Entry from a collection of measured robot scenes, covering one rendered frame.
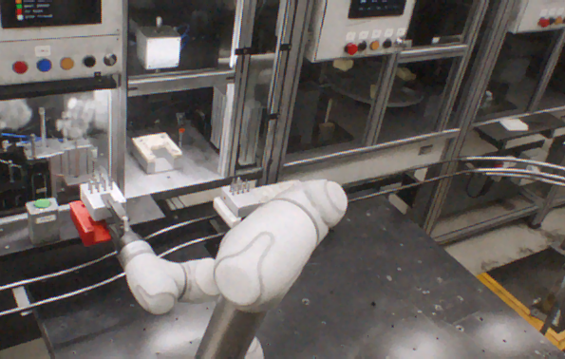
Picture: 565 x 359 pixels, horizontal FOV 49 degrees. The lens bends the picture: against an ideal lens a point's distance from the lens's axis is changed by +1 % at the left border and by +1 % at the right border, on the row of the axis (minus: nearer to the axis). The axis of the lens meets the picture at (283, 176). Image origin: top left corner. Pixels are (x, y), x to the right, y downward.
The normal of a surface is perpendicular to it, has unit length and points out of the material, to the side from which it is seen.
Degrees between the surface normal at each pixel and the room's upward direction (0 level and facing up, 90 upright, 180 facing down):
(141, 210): 0
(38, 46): 90
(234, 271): 88
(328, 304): 0
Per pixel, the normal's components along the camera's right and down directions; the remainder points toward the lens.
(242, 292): -0.44, 0.33
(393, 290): 0.15, -0.83
